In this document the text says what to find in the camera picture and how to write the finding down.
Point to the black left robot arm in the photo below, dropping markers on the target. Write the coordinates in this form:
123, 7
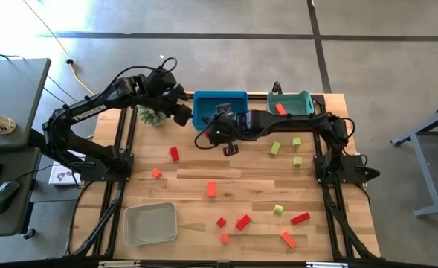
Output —
88, 111

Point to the black aluminium rig frame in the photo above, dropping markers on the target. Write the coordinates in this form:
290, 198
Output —
257, 96

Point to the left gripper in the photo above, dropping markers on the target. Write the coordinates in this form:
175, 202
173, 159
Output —
176, 97

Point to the white printed box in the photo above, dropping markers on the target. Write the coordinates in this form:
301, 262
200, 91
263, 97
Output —
60, 176

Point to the green rectangular block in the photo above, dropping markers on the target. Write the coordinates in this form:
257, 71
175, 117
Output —
275, 148

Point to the silver metal bracket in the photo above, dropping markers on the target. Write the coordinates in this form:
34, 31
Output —
119, 264
326, 265

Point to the dark grey desk top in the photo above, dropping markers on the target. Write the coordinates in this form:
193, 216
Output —
14, 219

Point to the grey metal table frame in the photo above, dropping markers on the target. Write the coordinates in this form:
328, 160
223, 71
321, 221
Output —
427, 164

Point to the small red cube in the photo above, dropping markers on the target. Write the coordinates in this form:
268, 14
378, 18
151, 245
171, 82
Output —
221, 222

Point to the red rectangular block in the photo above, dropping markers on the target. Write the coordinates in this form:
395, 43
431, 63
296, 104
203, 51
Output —
206, 134
243, 222
300, 218
174, 153

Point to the green half-cylinder block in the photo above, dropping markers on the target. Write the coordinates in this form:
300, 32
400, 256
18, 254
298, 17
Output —
278, 209

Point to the black frame bracket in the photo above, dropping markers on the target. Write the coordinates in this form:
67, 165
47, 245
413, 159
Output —
277, 90

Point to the light grey plastic tray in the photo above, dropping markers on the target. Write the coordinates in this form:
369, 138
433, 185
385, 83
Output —
149, 223

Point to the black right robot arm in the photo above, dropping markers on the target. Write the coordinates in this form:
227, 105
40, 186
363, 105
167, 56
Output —
296, 121

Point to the green potted plant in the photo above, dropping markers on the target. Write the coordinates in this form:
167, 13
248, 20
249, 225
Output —
149, 116

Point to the light grey desk top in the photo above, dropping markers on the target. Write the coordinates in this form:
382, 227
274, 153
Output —
14, 100

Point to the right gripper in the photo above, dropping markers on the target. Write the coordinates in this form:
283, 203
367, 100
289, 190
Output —
224, 130

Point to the teal plastic bin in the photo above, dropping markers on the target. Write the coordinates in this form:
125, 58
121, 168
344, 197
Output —
296, 104

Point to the small orange cube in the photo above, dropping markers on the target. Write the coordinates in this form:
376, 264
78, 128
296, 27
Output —
224, 238
156, 173

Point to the black desk caster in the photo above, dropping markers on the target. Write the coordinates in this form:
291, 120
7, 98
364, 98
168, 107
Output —
29, 233

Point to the black table-level camera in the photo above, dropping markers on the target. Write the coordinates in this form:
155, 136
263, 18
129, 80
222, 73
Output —
223, 264

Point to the small green cube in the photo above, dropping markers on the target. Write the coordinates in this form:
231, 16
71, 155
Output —
297, 161
296, 141

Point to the orange rectangular block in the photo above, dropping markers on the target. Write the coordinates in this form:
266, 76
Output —
280, 109
211, 189
288, 239

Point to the black computer mouse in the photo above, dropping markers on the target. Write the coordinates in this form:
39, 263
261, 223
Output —
4, 195

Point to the blue plastic bin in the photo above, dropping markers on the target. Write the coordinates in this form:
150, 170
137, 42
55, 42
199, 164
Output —
203, 104

